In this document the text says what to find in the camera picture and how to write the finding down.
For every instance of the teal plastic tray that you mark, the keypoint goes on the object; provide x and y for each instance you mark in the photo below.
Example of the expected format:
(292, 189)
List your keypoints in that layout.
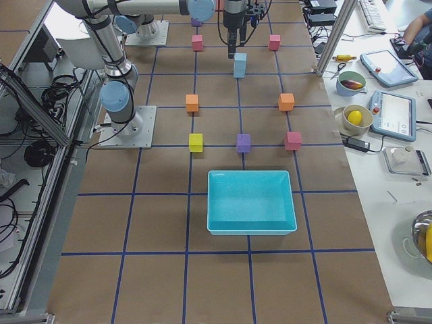
(257, 203)

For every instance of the gold metal cylinder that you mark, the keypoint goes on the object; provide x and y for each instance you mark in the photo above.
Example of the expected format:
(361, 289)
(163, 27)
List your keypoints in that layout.
(344, 58)

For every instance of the steel bowl with fruit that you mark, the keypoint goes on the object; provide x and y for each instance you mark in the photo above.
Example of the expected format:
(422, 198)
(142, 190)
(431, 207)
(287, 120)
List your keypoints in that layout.
(418, 245)

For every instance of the black scissors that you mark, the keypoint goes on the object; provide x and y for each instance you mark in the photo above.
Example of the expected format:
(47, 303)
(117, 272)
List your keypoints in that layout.
(340, 67)

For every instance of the dark purple foam block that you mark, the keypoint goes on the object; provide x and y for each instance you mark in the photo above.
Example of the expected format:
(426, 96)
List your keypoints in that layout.
(243, 143)

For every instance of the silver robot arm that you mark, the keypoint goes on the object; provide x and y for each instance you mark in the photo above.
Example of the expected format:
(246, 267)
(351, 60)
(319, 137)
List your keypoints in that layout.
(96, 16)
(117, 95)

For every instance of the light purple foam block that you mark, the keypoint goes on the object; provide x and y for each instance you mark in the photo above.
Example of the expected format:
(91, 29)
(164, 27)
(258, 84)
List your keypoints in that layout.
(195, 23)

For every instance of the dark pink foam block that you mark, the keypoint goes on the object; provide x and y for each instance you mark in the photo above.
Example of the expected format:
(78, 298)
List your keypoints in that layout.
(197, 42)

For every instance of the white mug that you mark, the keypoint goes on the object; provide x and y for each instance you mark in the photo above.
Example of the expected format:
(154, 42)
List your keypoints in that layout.
(345, 127)

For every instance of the light blue foam block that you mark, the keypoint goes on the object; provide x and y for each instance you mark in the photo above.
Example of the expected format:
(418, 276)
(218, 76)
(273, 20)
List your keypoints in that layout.
(240, 60)
(239, 71)

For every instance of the aluminium frame post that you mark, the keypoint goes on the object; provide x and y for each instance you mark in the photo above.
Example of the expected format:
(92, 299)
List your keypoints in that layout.
(340, 23)

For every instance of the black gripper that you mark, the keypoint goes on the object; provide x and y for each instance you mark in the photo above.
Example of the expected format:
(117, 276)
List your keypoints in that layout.
(231, 19)

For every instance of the yellow foam block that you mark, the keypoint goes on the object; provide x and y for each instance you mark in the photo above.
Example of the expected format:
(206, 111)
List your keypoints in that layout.
(195, 142)

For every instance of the grey kitchen scale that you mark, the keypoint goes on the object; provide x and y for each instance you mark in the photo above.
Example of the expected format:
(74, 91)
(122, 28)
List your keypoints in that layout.
(406, 161)

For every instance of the magenta foam block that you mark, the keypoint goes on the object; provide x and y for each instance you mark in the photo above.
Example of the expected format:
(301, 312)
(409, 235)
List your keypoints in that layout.
(292, 141)

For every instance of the person's forearm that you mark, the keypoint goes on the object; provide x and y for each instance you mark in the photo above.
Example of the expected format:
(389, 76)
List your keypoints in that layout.
(416, 26)

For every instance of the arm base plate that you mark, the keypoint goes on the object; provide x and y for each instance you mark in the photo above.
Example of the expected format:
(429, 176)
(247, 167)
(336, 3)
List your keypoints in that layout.
(153, 34)
(137, 134)

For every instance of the black power adapter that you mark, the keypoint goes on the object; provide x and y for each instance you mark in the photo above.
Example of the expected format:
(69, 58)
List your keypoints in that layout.
(356, 144)

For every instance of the blue teach pendant tablet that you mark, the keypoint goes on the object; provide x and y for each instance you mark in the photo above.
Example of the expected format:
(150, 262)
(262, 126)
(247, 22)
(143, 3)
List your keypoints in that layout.
(387, 68)
(394, 115)

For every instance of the white keyboard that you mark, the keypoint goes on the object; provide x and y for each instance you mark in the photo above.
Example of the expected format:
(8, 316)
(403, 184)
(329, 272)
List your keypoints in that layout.
(369, 12)

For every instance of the yellow lemon in mug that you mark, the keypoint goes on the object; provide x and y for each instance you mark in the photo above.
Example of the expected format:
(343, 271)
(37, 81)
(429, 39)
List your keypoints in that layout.
(355, 117)

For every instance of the orange foam block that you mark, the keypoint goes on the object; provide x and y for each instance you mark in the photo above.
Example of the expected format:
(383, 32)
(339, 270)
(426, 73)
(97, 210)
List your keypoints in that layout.
(286, 101)
(191, 103)

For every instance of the light blue bowl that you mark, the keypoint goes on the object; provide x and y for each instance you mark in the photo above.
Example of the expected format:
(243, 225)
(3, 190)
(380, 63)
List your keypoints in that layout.
(349, 83)

